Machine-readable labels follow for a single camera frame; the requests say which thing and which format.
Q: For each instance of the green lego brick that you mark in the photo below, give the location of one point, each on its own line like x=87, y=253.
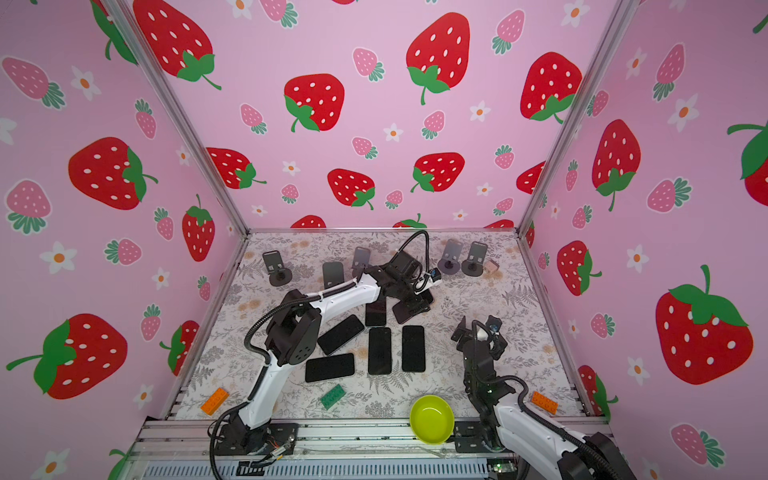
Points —
x=332, y=397

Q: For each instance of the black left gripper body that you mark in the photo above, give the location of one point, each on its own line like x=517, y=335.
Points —
x=406, y=292

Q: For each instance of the orange brick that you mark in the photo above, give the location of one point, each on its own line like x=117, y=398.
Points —
x=545, y=403
x=214, y=401

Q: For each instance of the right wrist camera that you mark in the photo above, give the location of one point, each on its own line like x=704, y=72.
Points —
x=490, y=333

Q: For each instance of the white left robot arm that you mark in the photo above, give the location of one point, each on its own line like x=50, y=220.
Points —
x=287, y=335

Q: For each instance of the black phone wooden stand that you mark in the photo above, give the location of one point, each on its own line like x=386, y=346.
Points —
x=340, y=334

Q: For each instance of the lime green bowl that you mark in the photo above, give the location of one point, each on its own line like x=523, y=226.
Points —
x=432, y=420

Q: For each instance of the orange brick left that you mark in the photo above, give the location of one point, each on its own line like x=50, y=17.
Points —
x=214, y=401

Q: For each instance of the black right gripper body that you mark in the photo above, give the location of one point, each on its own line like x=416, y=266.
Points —
x=468, y=341

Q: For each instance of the pink wall charger cube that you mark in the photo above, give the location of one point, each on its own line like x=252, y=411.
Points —
x=491, y=266

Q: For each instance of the orange brick right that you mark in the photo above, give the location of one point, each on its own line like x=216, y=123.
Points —
x=545, y=403

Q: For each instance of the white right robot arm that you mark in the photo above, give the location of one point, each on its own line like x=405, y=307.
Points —
x=506, y=422

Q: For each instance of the grey round phone stand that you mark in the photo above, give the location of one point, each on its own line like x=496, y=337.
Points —
x=449, y=263

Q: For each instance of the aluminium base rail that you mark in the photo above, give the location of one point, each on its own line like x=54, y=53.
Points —
x=354, y=449

